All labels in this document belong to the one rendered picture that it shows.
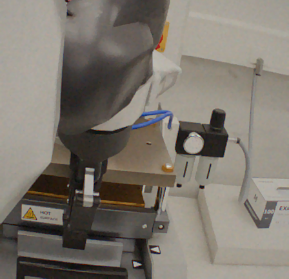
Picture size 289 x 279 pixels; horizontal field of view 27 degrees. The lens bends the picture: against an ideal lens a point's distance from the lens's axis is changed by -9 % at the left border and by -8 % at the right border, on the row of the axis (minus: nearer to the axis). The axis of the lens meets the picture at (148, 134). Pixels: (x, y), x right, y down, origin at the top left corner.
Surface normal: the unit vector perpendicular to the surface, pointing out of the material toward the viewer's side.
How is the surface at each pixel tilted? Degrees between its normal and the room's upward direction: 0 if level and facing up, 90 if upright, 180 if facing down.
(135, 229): 90
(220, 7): 90
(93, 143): 110
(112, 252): 90
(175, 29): 90
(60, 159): 0
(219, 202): 0
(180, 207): 0
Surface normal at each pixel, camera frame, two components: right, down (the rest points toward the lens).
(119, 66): 0.71, -0.07
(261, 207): -0.96, -0.07
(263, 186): 0.23, -0.90
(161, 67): 0.44, -0.76
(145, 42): 0.91, -0.18
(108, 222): 0.13, 0.42
